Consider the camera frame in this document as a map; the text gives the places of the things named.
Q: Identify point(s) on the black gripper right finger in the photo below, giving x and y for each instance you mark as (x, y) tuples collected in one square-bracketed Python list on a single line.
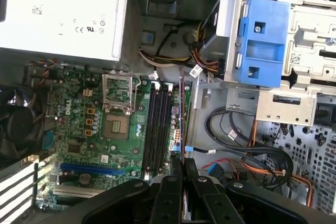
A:
[(218, 208)]

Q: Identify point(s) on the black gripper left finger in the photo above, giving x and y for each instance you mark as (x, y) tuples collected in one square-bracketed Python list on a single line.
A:
[(168, 205)]

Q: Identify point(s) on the dark RAM stick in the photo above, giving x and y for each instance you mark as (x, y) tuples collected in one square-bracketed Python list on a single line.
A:
[(183, 116)]

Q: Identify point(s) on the black RAM slot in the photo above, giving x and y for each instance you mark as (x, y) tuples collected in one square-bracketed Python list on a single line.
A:
[(148, 129), (160, 129), (154, 129)]

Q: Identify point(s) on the green Dell motherboard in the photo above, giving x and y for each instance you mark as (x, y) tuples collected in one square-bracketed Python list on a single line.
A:
[(123, 153)]

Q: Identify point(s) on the blue expansion slot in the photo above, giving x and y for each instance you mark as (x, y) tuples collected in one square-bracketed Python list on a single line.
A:
[(92, 168)]

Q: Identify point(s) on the silver coin cell battery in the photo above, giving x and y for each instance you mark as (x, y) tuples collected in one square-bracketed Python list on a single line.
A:
[(84, 178)]

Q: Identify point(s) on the CPU socket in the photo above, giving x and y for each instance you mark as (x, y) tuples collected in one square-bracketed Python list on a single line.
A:
[(116, 127)]

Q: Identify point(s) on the blue motherboard connector block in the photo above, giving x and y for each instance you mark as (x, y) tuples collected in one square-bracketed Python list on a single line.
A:
[(49, 142)]

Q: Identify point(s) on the blue plastic drive latch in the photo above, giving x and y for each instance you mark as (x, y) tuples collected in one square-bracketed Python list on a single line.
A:
[(265, 48)]

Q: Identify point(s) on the black case fan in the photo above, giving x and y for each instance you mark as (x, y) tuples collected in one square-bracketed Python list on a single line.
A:
[(18, 129)]

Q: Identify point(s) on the silver metal drive cage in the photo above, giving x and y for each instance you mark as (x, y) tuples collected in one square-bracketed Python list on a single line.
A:
[(309, 58)]

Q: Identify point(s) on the grey power supply unit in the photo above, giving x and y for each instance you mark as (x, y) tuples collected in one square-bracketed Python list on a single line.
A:
[(65, 11)]

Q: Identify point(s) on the metal socket cover frame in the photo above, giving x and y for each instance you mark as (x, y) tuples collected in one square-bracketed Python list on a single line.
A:
[(104, 90)]

